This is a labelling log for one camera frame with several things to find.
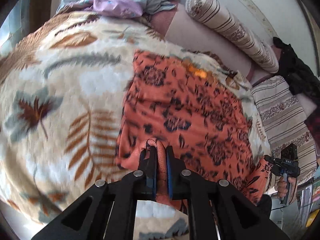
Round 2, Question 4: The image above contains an orange black floral garment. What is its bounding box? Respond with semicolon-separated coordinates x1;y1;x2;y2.
116;50;270;211

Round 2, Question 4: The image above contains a striped rectangular pillow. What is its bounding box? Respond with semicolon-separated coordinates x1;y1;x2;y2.
251;76;317;185

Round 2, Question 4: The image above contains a purple floral cloth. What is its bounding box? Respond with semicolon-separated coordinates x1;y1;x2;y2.
69;0;143;18

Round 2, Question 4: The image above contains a dark red plaid cloth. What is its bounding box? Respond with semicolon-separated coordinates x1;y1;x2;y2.
305;107;320;146

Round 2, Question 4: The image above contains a cream leaf-pattern blanket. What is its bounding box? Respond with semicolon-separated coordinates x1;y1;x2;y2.
1;12;271;225

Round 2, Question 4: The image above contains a person's right hand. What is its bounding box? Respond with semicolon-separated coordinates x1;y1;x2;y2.
277;177;297;203

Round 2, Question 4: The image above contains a framed wall picture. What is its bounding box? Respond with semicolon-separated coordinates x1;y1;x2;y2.
302;3;319;77

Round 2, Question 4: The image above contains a white painted headboard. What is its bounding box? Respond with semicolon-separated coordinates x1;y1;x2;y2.
180;0;318;74

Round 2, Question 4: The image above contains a long striped bolster pillow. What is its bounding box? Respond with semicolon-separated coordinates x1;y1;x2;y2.
185;0;279;74

